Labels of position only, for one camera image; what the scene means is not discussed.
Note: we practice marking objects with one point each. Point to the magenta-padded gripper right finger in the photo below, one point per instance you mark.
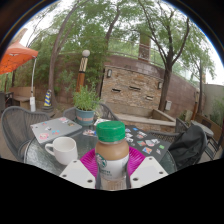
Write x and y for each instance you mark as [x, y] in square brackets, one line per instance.
[148, 171]

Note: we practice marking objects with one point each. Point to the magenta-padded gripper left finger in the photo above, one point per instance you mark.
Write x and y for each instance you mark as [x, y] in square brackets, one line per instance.
[78, 173]

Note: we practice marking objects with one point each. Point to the green-capped coffee drink bottle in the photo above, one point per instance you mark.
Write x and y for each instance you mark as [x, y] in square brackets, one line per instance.
[112, 156]

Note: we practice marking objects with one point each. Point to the white ceramic mug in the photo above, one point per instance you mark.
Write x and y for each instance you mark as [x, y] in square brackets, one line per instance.
[65, 150]

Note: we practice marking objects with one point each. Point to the black laptop with stickers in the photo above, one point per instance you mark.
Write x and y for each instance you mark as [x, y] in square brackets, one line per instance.
[146, 143]

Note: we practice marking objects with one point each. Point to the colourful sticker card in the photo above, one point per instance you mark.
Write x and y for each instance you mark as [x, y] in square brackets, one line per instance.
[89, 133]

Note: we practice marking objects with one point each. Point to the black jacket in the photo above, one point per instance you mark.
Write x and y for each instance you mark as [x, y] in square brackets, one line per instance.
[188, 146]

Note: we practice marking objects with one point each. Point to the silver laptop with stickers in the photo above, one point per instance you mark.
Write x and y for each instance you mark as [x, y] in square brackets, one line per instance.
[55, 128]

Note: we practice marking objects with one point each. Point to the white printed booklet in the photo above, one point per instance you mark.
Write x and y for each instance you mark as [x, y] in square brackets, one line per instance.
[101, 122]

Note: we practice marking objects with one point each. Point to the grey wicker chair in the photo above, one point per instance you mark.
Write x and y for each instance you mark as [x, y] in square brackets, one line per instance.
[106, 111]
[16, 125]
[181, 125]

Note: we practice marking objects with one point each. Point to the dark metal chair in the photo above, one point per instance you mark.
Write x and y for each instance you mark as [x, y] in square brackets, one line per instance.
[213, 146]

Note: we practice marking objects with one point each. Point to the green plant in blue pot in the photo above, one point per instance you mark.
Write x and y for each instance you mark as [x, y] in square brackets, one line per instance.
[86, 101]

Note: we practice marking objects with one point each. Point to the blue yellow striped cone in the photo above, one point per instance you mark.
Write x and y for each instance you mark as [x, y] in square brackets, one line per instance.
[48, 99]

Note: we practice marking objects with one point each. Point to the wooden bench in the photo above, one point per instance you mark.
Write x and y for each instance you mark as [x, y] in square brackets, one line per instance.
[21, 96]

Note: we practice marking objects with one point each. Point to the dark wicker chair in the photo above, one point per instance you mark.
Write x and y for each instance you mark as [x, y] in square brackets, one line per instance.
[5, 101]

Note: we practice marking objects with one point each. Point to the orange patio umbrella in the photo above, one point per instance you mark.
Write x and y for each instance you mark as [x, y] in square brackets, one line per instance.
[16, 56]

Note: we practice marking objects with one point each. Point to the grey wall box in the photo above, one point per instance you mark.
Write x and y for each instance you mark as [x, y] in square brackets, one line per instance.
[168, 105]

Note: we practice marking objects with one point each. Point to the black wall lamp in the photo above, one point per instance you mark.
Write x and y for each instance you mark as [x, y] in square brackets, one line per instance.
[109, 73]
[159, 85]

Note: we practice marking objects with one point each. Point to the wooden lamp post with globe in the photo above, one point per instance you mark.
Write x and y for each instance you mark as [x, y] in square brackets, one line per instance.
[81, 78]

